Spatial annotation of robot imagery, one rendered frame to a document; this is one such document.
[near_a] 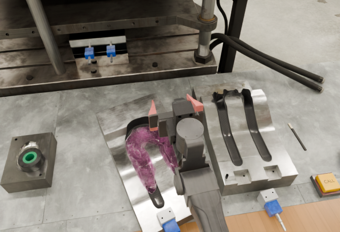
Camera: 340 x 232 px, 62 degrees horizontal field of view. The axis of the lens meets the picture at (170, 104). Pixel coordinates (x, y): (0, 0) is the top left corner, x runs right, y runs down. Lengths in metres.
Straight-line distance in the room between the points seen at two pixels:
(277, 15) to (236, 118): 2.63
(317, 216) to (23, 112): 1.25
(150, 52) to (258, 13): 2.23
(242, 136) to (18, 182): 0.82
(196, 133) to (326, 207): 0.70
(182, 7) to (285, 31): 2.08
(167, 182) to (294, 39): 2.58
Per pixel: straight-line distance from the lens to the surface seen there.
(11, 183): 1.14
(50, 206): 1.12
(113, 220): 1.04
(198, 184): 0.60
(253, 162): 1.05
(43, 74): 1.60
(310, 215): 1.14
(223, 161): 1.03
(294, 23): 3.59
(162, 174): 1.01
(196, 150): 0.58
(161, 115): 0.69
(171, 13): 1.43
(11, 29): 1.50
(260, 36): 3.24
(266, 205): 1.05
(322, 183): 1.17
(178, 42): 1.67
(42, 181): 1.11
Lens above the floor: 1.77
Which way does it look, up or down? 48 degrees down
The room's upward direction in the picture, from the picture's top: straight up
